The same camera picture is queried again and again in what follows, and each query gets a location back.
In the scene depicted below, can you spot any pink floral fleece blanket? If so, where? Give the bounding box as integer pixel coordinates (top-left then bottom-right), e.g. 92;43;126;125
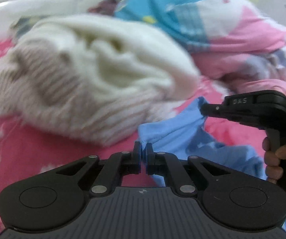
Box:
0;39;286;239

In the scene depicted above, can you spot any pink patterned quilt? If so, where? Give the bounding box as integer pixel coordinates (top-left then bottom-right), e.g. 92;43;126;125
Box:
88;0;286;98

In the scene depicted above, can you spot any light blue t-shirt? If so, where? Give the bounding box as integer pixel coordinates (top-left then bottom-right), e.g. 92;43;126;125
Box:
137;96;286;237

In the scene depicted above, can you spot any cream checkered knit sweater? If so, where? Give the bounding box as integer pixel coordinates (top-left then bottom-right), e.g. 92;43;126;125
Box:
0;14;200;146

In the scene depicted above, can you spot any person's right hand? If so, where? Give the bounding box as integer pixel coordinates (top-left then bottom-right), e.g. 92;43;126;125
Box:
262;138;286;184

